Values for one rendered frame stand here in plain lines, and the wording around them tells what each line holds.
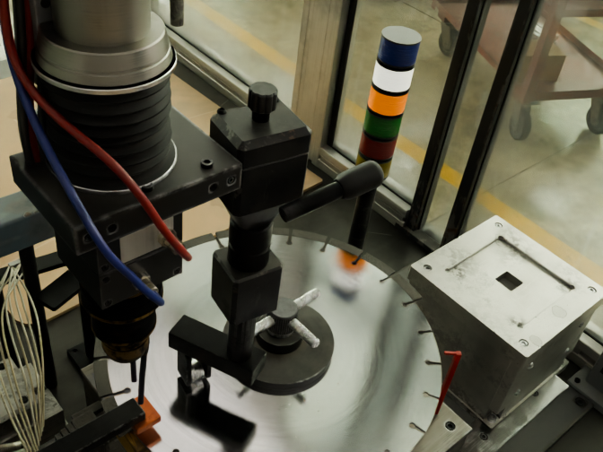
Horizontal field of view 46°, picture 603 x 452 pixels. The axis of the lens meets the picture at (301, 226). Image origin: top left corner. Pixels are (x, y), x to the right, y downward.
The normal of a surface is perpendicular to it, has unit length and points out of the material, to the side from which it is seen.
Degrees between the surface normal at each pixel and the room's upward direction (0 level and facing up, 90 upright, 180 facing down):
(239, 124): 0
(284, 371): 5
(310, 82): 90
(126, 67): 76
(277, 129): 0
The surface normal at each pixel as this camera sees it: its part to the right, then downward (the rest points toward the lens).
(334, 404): 0.11, -0.76
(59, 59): -0.40, 0.34
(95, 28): 0.07, 0.66
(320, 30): -0.75, 0.36
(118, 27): 0.53, 0.60
